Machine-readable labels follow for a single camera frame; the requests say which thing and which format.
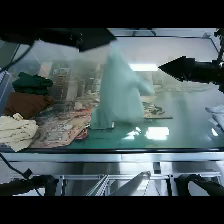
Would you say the brown garment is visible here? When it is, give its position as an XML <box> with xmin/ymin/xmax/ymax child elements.
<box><xmin>2</xmin><ymin>91</ymin><xmax>57</xmax><ymax>121</ymax></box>

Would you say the cream garment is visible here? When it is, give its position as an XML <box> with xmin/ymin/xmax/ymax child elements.
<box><xmin>0</xmin><ymin>112</ymin><xmax>40</xmax><ymax>153</ymax></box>

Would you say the pale green T-shirt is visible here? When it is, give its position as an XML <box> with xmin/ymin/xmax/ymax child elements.
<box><xmin>89</xmin><ymin>44</ymin><xmax>156</xmax><ymax>131</ymax></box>

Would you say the black cable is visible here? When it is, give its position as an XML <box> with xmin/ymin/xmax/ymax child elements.
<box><xmin>0</xmin><ymin>152</ymin><xmax>34</xmax><ymax>180</ymax></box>
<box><xmin>0</xmin><ymin>42</ymin><xmax>35</xmax><ymax>73</ymax></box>

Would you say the silver frame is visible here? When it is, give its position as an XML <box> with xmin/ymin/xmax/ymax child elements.
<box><xmin>0</xmin><ymin>28</ymin><xmax>224</xmax><ymax>197</ymax></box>

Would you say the dark green garment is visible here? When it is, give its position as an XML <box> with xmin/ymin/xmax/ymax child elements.
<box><xmin>11</xmin><ymin>71</ymin><xmax>55</xmax><ymax>97</ymax></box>

